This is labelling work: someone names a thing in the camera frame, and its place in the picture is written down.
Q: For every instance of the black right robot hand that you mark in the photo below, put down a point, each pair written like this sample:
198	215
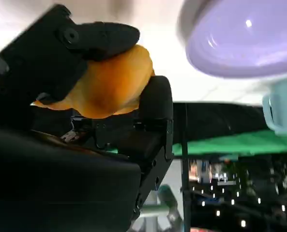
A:
49	174

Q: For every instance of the lilac plate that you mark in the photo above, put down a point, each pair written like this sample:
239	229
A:
242	41

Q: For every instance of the black upright pole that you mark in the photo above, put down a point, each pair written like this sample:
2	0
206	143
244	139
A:
185	183

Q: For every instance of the black backdrop cloth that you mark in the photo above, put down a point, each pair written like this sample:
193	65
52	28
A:
216	118

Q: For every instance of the teal green machine part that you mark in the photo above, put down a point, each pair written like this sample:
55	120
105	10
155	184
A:
168	198

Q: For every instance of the green cloth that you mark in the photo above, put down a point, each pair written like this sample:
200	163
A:
230	145

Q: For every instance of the pale green mug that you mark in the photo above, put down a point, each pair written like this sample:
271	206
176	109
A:
282	106

